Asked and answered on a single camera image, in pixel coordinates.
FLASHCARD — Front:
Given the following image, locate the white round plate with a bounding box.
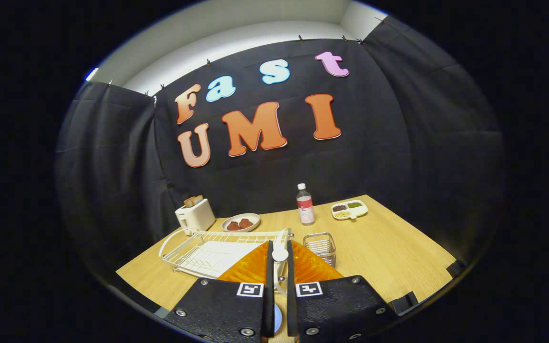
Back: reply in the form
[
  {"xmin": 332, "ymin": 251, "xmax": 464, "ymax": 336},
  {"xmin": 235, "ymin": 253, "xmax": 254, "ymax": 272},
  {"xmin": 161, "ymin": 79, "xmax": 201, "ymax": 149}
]
[{"xmin": 222, "ymin": 213, "xmax": 261, "ymax": 232}]

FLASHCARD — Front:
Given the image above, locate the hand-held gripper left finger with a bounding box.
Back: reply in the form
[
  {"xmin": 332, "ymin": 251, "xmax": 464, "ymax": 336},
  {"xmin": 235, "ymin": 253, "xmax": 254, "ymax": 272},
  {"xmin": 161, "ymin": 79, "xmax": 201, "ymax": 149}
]
[{"xmin": 165, "ymin": 241, "xmax": 275, "ymax": 343}]

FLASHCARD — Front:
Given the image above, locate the metal wire basket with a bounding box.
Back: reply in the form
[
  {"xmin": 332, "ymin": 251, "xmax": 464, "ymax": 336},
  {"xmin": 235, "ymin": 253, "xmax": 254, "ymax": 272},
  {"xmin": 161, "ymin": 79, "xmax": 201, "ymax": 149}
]
[{"xmin": 303, "ymin": 232, "xmax": 337, "ymax": 268}]

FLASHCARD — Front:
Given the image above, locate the clear bottle red label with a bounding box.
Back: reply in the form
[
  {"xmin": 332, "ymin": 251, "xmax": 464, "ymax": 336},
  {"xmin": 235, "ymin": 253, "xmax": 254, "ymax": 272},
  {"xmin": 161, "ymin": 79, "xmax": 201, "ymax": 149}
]
[{"xmin": 296, "ymin": 183, "xmax": 315, "ymax": 226}]

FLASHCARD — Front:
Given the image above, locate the white divided dish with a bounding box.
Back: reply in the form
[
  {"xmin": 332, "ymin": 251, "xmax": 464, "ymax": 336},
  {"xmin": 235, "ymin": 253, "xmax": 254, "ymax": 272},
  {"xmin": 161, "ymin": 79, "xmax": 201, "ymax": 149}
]
[{"xmin": 330, "ymin": 200, "xmax": 368, "ymax": 220}]

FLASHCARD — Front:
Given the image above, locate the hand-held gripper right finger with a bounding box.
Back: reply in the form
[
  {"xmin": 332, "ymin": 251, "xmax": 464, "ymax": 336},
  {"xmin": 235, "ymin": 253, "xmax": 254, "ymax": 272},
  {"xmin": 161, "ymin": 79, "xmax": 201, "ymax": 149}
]
[{"xmin": 286, "ymin": 240, "xmax": 397, "ymax": 343}]

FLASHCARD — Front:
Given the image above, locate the white wire dish rack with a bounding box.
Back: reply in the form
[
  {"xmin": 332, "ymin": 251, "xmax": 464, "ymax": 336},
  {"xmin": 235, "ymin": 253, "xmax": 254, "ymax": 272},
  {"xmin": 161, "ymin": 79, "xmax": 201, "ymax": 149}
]
[{"xmin": 159, "ymin": 228, "xmax": 294, "ymax": 282}]

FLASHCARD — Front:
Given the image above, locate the black table edge bracket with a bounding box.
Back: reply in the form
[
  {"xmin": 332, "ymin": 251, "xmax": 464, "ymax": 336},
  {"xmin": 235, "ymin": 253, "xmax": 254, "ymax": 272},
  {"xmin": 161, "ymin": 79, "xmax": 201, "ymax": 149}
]
[
  {"xmin": 390, "ymin": 292, "xmax": 419, "ymax": 316},
  {"xmin": 446, "ymin": 260, "xmax": 467, "ymax": 278}
]

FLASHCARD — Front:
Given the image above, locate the black backdrop cloth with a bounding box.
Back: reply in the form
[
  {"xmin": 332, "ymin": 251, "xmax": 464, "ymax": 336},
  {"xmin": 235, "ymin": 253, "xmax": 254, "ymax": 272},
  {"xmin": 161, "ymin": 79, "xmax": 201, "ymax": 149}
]
[{"xmin": 55, "ymin": 17, "xmax": 506, "ymax": 267}]

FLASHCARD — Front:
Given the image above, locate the white toaster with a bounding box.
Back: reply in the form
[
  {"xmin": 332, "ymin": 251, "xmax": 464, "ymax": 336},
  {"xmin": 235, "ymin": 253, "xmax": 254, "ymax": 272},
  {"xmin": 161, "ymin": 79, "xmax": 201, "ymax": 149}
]
[{"xmin": 175, "ymin": 199, "xmax": 216, "ymax": 236}]

